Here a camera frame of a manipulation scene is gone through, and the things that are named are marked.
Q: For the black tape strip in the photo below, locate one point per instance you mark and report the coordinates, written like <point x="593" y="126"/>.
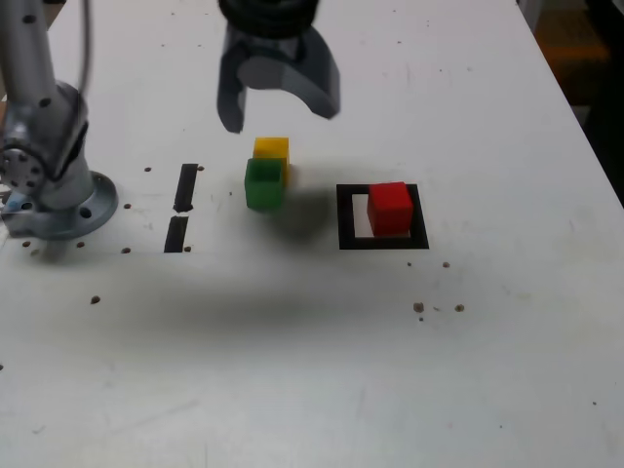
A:
<point x="187" y="185"/>

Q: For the red cube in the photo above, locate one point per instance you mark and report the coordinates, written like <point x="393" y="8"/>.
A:
<point x="390" y="209"/>

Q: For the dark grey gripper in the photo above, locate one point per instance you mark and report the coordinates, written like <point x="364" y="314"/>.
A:
<point x="273" y="47"/>

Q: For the yellow cube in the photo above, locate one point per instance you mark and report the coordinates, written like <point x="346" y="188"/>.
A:
<point x="273" y="146"/>

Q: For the green cube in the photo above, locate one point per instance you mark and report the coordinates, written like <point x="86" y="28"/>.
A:
<point x="263" y="187"/>

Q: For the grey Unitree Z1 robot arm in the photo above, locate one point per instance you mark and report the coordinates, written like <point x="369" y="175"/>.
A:
<point x="34" y="97"/>

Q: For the black tape square outline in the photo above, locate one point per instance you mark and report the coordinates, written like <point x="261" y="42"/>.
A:
<point x="346" y="219"/>

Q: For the orange box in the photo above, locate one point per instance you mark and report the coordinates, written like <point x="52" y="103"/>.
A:
<point x="570" y="41"/>

